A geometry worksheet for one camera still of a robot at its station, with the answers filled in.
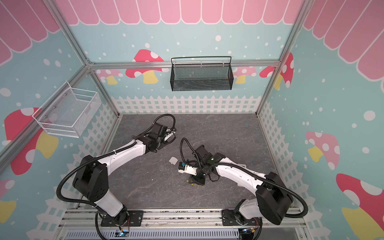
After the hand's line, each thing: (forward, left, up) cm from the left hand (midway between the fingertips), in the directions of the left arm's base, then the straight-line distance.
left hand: (159, 137), depth 91 cm
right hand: (-23, -20, -4) cm, 31 cm away
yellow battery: (-22, -18, -13) cm, 31 cm away
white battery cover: (-9, -9, -12) cm, 17 cm away
